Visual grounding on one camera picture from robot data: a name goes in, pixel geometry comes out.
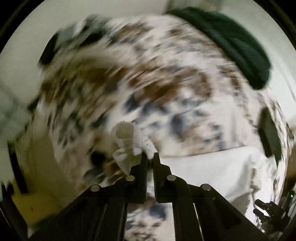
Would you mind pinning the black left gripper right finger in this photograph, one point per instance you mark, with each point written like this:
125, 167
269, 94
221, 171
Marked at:
200, 213

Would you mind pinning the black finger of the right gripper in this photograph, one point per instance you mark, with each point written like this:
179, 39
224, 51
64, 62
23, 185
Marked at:
276, 219

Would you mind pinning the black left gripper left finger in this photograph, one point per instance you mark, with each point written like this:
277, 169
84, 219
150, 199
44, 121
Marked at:
99, 213

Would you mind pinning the white knit sweater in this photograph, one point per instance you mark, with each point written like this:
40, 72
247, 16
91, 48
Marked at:
233, 173

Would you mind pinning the black folded garment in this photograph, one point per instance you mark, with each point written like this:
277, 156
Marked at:
269, 135

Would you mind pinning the floral fleece blanket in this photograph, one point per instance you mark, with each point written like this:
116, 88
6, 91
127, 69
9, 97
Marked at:
172, 81

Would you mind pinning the dark green garment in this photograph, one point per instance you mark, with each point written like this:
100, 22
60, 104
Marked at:
235, 40

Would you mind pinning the black white patterned cloth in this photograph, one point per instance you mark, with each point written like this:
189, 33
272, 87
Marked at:
75, 36

